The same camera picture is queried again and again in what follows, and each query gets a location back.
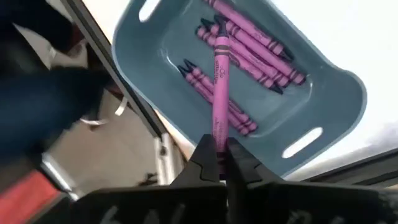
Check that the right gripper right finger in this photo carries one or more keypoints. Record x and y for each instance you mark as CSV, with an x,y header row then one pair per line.
x,y
295,205

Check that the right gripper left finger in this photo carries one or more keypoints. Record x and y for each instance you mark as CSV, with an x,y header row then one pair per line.
x,y
155,205

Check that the blue-grey plastic bin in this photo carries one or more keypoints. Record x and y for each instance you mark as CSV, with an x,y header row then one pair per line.
x,y
329,102

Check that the red box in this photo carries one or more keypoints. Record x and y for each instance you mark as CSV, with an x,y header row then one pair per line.
x,y
21,196

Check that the person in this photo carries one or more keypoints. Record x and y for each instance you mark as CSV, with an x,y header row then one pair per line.
x,y
37,102

